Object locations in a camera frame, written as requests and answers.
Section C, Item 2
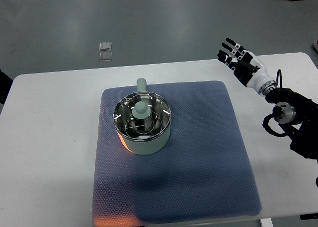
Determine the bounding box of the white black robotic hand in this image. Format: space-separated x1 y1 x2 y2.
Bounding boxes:
218 38 277 97

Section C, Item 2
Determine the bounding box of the glass lid with green knob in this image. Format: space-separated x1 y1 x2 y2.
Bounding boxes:
113 91 171 142

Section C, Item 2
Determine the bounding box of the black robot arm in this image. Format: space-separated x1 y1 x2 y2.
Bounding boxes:
262 87 318 160

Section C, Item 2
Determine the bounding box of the pale green pot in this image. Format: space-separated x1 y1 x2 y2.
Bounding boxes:
116 78 171 155

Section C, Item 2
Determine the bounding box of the blue textured mat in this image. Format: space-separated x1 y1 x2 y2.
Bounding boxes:
92 81 261 227

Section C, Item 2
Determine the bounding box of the upper metal floor plate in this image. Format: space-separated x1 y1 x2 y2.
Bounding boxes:
99 42 112 51

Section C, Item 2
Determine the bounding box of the metal floor plate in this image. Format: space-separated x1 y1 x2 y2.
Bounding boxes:
99 52 112 62
99 42 112 51

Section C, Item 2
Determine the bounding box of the lower metal floor plate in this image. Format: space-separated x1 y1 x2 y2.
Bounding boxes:
99 52 112 62

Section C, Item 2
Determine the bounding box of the dark object at left edge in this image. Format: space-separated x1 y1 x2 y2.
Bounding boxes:
0 70 13 104

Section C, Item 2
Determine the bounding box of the black cable loop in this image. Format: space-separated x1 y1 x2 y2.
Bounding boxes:
275 69 284 89

